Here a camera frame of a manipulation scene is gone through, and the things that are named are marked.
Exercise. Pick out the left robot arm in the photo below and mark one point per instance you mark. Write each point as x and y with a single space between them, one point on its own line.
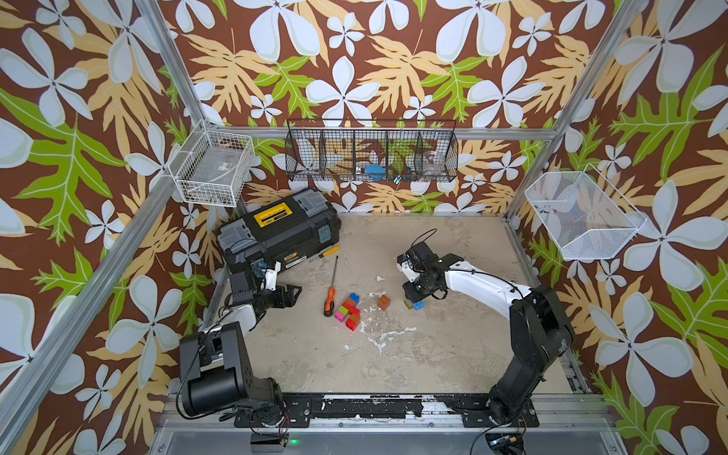
215 369

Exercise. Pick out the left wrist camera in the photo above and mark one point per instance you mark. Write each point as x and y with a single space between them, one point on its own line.
270 277

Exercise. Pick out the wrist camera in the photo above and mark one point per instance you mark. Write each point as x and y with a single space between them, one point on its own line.
404 266
270 277

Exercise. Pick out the red square lego brick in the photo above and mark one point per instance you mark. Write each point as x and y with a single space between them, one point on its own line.
352 322

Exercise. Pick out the white wire basket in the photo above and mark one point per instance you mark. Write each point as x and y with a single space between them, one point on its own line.
585 214
212 166

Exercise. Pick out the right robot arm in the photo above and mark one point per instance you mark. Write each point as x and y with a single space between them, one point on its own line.
540 331

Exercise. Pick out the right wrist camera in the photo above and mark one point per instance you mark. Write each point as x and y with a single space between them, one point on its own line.
404 266

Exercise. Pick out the black wire basket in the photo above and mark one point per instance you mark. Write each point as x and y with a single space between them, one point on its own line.
341 149

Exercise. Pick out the white wire basket left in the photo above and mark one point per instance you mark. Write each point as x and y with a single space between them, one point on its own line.
212 166

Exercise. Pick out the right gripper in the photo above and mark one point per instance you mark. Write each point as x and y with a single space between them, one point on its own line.
409 294

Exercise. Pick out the blue object in basket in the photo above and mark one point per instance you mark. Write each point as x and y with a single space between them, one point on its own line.
375 173

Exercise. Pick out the small yellow handled screwdriver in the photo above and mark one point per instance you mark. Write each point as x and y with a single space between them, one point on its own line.
326 253

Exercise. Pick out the red long lego brick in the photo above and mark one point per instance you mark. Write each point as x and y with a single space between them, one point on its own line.
351 309

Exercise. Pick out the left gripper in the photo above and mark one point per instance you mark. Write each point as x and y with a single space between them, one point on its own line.
289 298

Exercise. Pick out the black deli toolbox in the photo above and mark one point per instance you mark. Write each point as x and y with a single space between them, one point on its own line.
289 232

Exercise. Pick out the orange black handled screwdriver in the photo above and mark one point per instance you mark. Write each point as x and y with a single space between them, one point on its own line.
329 304

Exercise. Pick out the white wire basket right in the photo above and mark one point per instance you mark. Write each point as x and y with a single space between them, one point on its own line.
585 214

